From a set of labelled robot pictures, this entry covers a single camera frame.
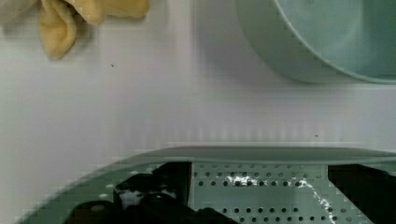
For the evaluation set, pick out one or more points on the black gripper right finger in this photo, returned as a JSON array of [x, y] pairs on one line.
[[372, 190]]

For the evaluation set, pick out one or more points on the green plastic strainer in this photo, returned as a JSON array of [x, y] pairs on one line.
[[250, 185]]

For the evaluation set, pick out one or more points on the green mug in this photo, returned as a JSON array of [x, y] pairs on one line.
[[323, 41]]

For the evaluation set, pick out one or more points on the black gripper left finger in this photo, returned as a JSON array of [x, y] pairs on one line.
[[160, 197]]

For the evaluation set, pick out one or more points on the peeled banana toy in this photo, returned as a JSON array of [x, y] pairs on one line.
[[57, 25]]

